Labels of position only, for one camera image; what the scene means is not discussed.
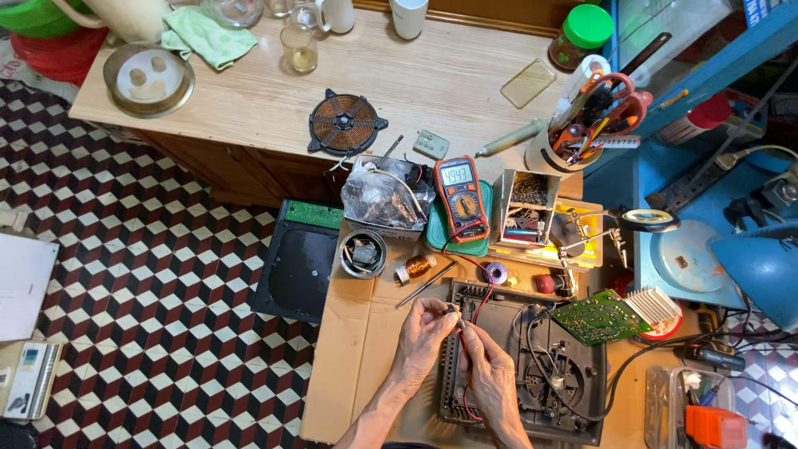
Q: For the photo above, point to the person's right hand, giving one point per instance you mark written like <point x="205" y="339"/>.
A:
<point x="492" y="380"/>

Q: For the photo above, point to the person's left hand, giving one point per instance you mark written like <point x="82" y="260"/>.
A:
<point x="417" y="346"/>

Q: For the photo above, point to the small black component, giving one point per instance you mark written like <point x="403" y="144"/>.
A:
<point x="451" y="309"/>

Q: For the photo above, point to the red multimeter test lead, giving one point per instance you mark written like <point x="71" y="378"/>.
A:
<point x="483" y="293"/>

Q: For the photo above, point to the thin metal rod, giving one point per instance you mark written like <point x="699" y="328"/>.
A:
<point x="427" y="284"/>

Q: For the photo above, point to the brown cardboard sheet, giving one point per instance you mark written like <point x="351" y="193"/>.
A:
<point x="349" y="349"/>

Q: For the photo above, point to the black induction cooker base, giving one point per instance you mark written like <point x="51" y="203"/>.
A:
<point x="561" y="386"/>

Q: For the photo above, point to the purple solder spool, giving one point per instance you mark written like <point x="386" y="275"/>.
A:
<point x="496" y="273"/>

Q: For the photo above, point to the round tin with parts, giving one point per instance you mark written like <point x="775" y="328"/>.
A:
<point x="363" y="254"/>

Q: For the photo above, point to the green plastic lid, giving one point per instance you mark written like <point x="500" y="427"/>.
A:
<point x="436" y="240"/>

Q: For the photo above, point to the green circuit board with heatsink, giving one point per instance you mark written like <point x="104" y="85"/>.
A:
<point x="598" y="318"/>

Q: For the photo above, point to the black cooker cover panel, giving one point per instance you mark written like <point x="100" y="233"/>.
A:
<point x="299" y="268"/>

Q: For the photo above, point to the orange digital multimeter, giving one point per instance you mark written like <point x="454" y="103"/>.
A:
<point x="461" y="199"/>

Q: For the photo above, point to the box with plastic bag parts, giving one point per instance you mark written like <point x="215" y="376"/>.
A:
<point x="383" y="196"/>

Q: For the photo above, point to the clear plastic container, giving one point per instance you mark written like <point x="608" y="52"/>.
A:
<point x="664" y="399"/>

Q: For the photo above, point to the metal box of small parts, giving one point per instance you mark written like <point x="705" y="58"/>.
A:
<point x="527" y="209"/>

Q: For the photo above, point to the red white round lid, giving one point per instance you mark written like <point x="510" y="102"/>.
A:
<point x="670" y="327"/>

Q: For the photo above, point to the yellow parts case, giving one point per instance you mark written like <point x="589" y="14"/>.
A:
<point x="586" y="215"/>

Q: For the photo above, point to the small grey remote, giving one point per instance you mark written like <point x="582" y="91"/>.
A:
<point x="431" y="144"/>

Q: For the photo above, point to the black yellow hand tool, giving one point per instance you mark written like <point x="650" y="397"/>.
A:
<point x="711" y="357"/>

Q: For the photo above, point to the helping hands magnifier stand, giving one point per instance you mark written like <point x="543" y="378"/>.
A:
<point x="645" y="219"/>

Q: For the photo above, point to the white tool holder cup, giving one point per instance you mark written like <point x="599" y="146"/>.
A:
<point x="545" y="159"/>

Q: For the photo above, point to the orange plastic device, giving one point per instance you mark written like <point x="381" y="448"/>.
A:
<point x="715" y="427"/>

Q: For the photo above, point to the copper induction coil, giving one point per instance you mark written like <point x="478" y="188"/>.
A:
<point x="346" y="121"/>

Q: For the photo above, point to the white measuring tape strip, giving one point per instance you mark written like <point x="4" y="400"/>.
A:
<point x="614" y="143"/>

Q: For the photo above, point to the black power strip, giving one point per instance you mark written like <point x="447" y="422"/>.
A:
<point x="686" y="186"/>

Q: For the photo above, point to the clear phone case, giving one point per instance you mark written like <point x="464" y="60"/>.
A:
<point x="528" y="84"/>

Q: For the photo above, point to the blue desk lamp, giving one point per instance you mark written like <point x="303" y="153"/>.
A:
<point x="757" y="268"/>

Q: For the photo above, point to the orange scissors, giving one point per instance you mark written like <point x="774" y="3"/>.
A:
<point x="620" y="103"/>

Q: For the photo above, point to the drinking glass with liquid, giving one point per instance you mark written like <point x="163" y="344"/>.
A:
<point x="300" y="50"/>

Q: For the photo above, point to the white mug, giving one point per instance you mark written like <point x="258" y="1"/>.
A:
<point x="336" y="14"/>

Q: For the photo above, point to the jar with green lid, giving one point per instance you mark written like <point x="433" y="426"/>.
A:
<point x="583" y="31"/>

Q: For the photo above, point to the small empty glass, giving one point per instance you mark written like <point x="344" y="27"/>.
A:
<point x="279" y="6"/>

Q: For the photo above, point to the green cloth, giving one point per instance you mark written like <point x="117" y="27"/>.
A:
<point x="209" y="37"/>

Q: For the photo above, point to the metal dish with white plate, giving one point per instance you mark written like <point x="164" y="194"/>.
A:
<point x="148" y="81"/>

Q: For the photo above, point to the glass bowl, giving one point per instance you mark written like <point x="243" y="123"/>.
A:
<point x="237" y="11"/>

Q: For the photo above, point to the blue shelf unit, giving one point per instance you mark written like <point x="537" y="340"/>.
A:
<point x="717" y="68"/>

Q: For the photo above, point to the white meter device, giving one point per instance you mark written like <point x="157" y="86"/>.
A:
<point x="28" y="380"/>

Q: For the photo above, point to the white paper sheet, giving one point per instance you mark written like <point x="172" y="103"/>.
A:
<point x="25" y="287"/>

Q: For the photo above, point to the cream plastic jug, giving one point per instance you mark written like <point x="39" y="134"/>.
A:
<point x="128" y="17"/>

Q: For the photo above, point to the red plastic basin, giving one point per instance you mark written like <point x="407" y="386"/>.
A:
<point x="59" y="56"/>

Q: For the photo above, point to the green plastic basket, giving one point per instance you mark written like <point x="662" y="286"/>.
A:
<point x="34" y="15"/>

